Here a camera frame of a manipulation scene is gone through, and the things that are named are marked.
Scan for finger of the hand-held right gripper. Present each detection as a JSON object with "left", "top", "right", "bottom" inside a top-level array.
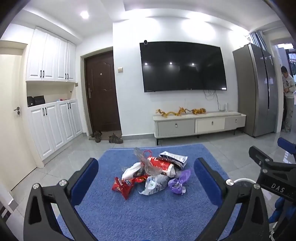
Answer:
[
  {"left": 277, "top": 137, "right": 296, "bottom": 161},
  {"left": 248, "top": 146, "right": 275, "bottom": 171}
]

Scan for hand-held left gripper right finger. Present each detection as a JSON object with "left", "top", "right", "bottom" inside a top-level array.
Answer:
[{"left": 194, "top": 158, "right": 271, "bottom": 241}]

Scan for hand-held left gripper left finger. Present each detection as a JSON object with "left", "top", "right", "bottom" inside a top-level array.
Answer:
[{"left": 23, "top": 158, "right": 100, "bottom": 241}]

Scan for purple wrapper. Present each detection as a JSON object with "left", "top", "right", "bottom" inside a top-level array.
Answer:
[{"left": 168, "top": 169, "right": 192, "bottom": 194}]

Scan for small red candy packet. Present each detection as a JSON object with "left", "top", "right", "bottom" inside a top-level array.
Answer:
[{"left": 112, "top": 175, "right": 148, "bottom": 200}]

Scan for silver black snack packet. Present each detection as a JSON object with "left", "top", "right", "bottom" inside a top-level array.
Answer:
[{"left": 158, "top": 151, "right": 188, "bottom": 169}]

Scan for white plastic bag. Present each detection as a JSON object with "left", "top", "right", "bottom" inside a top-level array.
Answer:
[{"left": 121, "top": 162, "right": 142, "bottom": 180}]

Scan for red and white snack bag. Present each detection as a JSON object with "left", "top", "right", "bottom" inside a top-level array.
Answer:
[{"left": 148, "top": 156, "right": 176, "bottom": 178}]

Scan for white and blue wrapper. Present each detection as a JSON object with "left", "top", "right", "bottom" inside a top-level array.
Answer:
[{"left": 138, "top": 174, "right": 173, "bottom": 196}]

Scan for clear plastic bag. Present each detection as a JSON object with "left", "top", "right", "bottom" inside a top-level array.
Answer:
[{"left": 134, "top": 147, "right": 163, "bottom": 178}]

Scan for person's right hand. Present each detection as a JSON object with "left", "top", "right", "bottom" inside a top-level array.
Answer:
[{"left": 269, "top": 199, "right": 296, "bottom": 223}]

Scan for white lower cabinet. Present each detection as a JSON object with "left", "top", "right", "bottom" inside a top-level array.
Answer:
[{"left": 27, "top": 98, "right": 83, "bottom": 168}]

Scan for white cabinet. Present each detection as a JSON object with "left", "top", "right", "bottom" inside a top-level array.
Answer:
[
  {"left": 27, "top": 98, "right": 83, "bottom": 168},
  {"left": 26, "top": 26, "right": 77, "bottom": 81}
]

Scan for grey refrigerator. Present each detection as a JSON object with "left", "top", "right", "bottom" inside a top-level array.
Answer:
[{"left": 232, "top": 43, "right": 284, "bottom": 138}]

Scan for white and grey television stand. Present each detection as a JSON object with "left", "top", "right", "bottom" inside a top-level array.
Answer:
[{"left": 153, "top": 111, "right": 246, "bottom": 146}]

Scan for blue shaggy rug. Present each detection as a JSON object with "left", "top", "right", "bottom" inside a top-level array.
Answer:
[{"left": 57, "top": 143, "right": 243, "bottom": 241}]

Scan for long golden dragon ornament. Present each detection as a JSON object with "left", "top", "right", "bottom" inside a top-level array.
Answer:
[{"left": 156, "top": 107, "right": 192, "bottom": 118}]

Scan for white interior door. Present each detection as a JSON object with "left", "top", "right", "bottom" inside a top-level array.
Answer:
[{"left": 0, "top": 40, "right": 38, "bottom": 193}]

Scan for brown entrance door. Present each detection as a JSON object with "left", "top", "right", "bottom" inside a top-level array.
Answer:
[{"left": 84, "top": 51, "right": 122, "bottom": 136}]

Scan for grey curtain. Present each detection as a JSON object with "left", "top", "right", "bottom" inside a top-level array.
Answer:
[{"left": 248, "top": 30, "right": 265, "bottom": 54}]

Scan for white upper cabinet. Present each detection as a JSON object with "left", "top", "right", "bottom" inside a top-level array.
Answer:
[{"left": 26, "top": 26, "right": 77, "bottom": 81}]

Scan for television cables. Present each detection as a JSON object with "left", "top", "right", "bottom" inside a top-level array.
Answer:
[{"left": 203, "top": 90, "right": 221, "bottom": 112}]

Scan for black wall television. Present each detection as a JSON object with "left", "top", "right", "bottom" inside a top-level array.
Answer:
[{"left": 139, "top": 41, "right": 227, "bottom": 93}]

